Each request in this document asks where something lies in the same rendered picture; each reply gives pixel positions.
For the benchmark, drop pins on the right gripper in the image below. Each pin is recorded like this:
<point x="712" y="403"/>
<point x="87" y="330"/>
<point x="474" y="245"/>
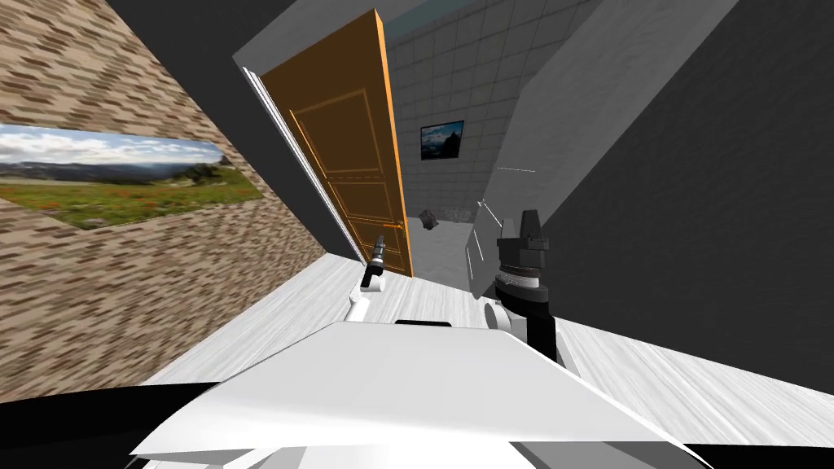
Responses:
<point x="522" y="255"/>

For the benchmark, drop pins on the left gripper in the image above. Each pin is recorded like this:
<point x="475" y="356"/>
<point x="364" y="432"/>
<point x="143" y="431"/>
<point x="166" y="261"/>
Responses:
<point x="378" y="255"/>

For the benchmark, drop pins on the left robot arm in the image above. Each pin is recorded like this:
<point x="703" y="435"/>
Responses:
<point x="358" y="306"/>

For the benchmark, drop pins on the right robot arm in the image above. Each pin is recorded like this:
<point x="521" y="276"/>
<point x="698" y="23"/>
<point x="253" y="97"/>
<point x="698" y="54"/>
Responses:
<point x="541" y="326"/>

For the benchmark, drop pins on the grey door knob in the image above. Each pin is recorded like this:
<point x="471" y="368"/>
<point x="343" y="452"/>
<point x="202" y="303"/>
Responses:
<point x="429" y="219"/>

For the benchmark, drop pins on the orange panelled door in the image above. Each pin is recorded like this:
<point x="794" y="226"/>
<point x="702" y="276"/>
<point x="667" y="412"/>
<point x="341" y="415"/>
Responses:
<point x="339" y="143"/>

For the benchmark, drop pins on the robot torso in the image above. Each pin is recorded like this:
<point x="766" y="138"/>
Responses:
<point x="404" y="391"/>

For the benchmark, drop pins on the dark mountain wall picture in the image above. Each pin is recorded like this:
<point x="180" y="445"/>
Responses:
<point x="442" y="140"/>

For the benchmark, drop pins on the landscape meadow wall picture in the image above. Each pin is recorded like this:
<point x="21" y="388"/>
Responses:
<point x="111" y="176"/>

